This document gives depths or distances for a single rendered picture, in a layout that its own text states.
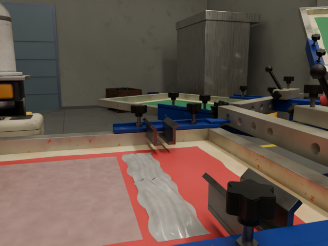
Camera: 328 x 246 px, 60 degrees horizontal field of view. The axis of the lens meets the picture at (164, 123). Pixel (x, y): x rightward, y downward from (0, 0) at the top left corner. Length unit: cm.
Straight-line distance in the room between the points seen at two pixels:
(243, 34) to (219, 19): 66
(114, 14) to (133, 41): 85
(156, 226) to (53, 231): 13
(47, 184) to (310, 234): 42
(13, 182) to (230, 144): 47
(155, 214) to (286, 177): 25
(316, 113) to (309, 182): 20
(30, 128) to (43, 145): 74
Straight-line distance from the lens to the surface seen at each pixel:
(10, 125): 151
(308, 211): 48
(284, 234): 32
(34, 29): 831
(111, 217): 43
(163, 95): 186
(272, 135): 68
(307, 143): 60
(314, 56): 167
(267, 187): 27
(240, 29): 647
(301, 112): 69
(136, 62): 849
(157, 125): 79
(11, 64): 96
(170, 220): 40
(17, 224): 45
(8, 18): 97
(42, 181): 58
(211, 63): 609
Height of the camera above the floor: 116
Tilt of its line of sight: 11 degrees down
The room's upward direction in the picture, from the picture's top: straight up
